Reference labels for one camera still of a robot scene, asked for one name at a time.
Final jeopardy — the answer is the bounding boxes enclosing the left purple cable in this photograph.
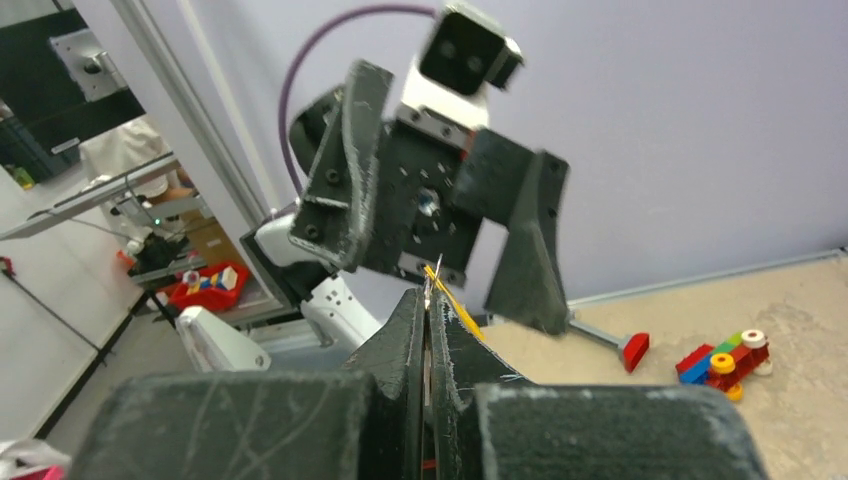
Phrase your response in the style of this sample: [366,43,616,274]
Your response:
[278,5,439,197]

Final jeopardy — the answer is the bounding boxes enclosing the colourful brick toy stack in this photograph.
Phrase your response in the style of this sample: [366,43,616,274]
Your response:
[675,329,774,402]

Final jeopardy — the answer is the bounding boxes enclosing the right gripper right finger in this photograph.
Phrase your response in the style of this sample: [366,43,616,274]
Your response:
[428,301,768,479]

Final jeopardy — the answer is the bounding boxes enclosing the red toy bin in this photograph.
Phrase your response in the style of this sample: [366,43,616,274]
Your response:
[168,262,251,312]

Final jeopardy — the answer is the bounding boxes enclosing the yellow tag keyring with keys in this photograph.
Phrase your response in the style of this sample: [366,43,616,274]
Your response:
[423,254,484,341]

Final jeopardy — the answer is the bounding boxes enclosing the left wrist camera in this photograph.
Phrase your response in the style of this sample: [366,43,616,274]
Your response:
[400,1,525,129]

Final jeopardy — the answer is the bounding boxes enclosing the red tipped tool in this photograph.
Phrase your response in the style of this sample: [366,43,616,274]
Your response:
[570,319,651,374]

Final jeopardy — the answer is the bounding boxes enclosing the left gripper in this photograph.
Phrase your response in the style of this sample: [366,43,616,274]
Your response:
[289,59,570,337]

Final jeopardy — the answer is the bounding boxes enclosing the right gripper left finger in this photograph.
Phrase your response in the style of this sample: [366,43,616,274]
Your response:
[70,288,425,479]

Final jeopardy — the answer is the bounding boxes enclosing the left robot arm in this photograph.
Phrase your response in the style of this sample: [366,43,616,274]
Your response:
[242,60,570,345]

